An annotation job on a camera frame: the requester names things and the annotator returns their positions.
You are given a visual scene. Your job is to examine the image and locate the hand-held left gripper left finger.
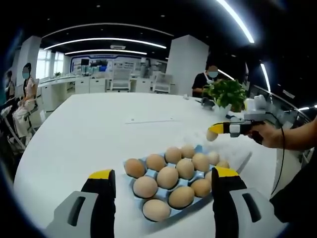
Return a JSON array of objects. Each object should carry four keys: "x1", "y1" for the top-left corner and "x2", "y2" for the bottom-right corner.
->
[{"x1": 44, "y1": 169, "x2": 116, "y2": 238}]

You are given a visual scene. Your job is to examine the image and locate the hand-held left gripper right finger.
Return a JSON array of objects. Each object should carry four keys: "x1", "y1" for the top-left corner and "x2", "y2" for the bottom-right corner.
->
[{"x1": 211, "y1": 166, "x2": 289, "y2": 238}]

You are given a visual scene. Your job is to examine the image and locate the blue egg tray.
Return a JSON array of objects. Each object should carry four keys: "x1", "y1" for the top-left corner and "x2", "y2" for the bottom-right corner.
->
[{"x1": 123, "y1": 145, "x2": 231, "y2": 218}]

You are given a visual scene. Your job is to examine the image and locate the white flat tray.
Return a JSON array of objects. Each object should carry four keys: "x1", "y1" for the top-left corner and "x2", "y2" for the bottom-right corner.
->
[{"x1": 183, "y1": 131, "x2": 253, "y2": 174}]

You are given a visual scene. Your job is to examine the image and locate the person's right hand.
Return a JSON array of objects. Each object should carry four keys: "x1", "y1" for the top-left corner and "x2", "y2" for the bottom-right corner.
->
[{"x1": 250, "y1": 122, "x2": 285, "y2": 149}]

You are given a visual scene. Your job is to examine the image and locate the white plant pot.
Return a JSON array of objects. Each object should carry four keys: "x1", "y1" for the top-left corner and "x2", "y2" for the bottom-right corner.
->
[{"x1": 217, "y1": 104, "x2": 233, "y2": 117}]

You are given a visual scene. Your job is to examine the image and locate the ceiling light strip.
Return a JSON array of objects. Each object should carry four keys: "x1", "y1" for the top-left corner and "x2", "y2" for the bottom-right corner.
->
[
  {"x1": 216, "y1": 0, "x2": 255, "y2": 43},
  {"x1": 64, "y1": 49, "x2": 147, "y2": 56},
  {"x1": 260, "y1": 63, "x2": 271, "y2": 92},
  {"x1": 217, "y1": 68, "x2": 235, "y2": 80},
  {"x1": 44, "y1": 37, "x2": 167, "y2": 50}
]

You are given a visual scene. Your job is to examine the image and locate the green potted plant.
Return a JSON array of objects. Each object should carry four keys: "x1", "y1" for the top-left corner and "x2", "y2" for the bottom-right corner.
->
[{"x1": 203, "y1": 79, "x2": 248, "y2": 109}]

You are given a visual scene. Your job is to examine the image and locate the dark grey object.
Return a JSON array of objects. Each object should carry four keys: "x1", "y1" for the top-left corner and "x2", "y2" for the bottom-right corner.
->
[{"x1": 201, "y1": 97, "x2": 215, "y2": 109}]

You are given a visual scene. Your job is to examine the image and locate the white table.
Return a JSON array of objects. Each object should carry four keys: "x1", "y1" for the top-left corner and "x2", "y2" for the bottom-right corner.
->
[{"x1": 13, "y1": 92, "x2": 305, "y2": 238}]

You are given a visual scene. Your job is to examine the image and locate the person's dark clothing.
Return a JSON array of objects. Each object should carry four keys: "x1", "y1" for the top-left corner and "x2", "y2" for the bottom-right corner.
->
[{"x1": 269, "y1": 148, "x2": 317, "y2": 224}]

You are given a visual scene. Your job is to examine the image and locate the white office chair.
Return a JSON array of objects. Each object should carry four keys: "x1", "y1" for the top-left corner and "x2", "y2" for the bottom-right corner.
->
[
  {"x1": 110, "y1": 68, "x2": 132, "y2": 92},
  {"x1": 152, "y1": 73, "x2": 173, "y2": 94}
]

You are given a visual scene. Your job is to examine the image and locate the white workbench row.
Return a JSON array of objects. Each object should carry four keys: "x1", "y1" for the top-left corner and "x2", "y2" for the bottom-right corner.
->
[{"x1": 38, "y1": 74, "x2": 112, "y2": 112}]

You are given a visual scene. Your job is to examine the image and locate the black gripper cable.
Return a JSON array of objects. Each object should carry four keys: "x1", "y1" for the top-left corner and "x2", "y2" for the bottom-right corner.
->
[{"x1": 264, "y1": 111, "x2": 285, "y2": 198}]

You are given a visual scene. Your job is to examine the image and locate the blue framed wall display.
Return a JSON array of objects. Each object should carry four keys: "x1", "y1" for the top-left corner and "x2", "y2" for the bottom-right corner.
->
[{"x1": 69, "y1": 54, "x2": 119, "y2": 74}]

